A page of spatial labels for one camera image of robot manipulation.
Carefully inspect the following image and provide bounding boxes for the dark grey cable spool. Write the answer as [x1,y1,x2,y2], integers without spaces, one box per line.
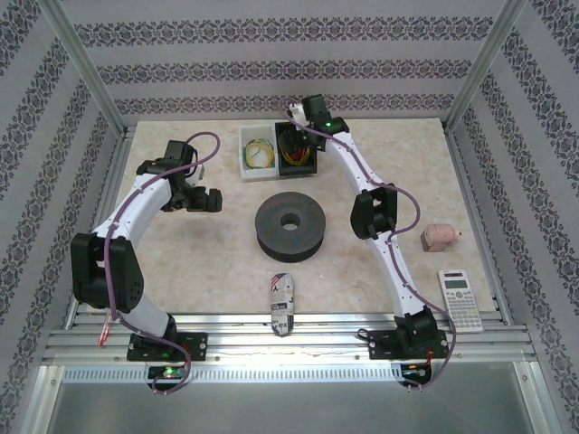
[253,191,326,264]

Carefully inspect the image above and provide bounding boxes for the black plastic bin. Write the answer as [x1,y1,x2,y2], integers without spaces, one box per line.
[274,121,320,177]

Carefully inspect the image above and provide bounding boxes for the white plastic bin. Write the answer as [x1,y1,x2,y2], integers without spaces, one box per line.
[238,125,280,183]

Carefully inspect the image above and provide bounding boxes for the newspaper print case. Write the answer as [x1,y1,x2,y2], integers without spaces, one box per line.
[269,272,296,338]

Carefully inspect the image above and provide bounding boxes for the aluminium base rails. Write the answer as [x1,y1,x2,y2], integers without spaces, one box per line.
[44,309,535,363]

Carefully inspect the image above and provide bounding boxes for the small control board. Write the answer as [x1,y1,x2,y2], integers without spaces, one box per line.
[147,364,187,381]
[401,363,433,379]

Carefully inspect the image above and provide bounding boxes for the grey metal panel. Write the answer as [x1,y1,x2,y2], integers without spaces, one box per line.
[44,361,539,434]

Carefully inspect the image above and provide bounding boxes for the white calculator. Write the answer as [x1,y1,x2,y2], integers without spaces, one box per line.
[437,269,484,335]

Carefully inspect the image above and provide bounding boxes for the green cable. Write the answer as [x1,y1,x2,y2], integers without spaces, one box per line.
[242,139,271,170]

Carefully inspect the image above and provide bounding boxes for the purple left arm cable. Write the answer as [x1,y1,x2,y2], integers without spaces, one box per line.
[102,130,223,397]

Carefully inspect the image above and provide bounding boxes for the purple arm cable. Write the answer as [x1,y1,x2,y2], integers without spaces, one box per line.
[102,130,223,397]
[279,97,458,392]

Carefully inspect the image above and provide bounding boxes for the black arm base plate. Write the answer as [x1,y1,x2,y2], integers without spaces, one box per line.
[126,332,208,363]
[368,328,450,362]

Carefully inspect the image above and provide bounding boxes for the aluminium frame post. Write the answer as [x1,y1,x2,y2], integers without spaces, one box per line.
[445,0,529,130]
[38,0,128,137]

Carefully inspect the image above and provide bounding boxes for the white slotted cable duct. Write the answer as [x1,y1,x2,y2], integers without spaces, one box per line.
[62,365,403,384]

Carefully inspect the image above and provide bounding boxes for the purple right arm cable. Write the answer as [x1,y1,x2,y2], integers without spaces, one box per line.
[279,97,458,392]

